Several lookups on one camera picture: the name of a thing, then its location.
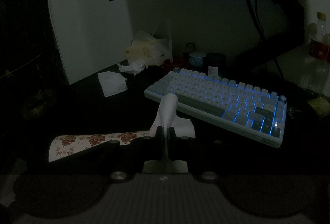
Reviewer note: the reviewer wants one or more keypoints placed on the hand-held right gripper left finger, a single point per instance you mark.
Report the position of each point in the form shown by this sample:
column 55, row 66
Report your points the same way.
column 160, row 133

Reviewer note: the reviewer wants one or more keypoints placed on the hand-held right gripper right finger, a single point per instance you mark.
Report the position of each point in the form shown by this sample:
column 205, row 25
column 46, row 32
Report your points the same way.
column 172, row 133

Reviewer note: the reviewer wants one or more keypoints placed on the white printed tissue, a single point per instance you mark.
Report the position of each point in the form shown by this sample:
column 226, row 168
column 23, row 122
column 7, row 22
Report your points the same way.
column 167, row 107

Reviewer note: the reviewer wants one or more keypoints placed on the floral patterned tin container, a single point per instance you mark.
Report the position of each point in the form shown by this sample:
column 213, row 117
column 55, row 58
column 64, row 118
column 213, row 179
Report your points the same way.
column 77, row 144

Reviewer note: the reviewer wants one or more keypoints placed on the white backlit keyboard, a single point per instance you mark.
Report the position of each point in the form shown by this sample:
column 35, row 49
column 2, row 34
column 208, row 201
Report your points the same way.
column 221, row 100

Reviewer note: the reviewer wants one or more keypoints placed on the red round dish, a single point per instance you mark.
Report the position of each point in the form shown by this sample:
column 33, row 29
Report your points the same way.
column 174, row 64

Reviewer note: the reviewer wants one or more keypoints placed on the folded white paper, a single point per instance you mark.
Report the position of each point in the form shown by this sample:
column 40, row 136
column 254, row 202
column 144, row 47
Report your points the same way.
column 112, row 83

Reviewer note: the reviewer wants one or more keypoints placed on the crumpled white tissue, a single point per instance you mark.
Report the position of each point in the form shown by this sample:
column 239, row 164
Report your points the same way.
column 132, row 68

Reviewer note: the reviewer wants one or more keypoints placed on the blue patterned cup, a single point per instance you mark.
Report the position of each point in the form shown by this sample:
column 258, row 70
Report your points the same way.
column 197, row 60

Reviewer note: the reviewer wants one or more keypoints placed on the dark jar with white label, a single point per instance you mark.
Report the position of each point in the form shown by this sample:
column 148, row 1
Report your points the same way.
column 216, row 61

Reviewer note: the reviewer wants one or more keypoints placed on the crumpled plastic bag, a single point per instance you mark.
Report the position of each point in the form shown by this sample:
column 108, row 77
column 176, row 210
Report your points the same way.
column 148, row 49

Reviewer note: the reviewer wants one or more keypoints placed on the black monitor stand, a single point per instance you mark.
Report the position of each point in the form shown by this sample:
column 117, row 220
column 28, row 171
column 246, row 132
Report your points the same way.
column 278, row 40

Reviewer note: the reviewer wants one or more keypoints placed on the yellow sponge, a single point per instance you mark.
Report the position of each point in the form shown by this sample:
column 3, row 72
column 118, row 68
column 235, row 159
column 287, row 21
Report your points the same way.
column 319, row 107

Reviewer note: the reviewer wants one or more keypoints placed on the yellow cap clear bottle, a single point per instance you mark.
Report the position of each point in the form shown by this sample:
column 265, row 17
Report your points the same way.
column 319, row 40

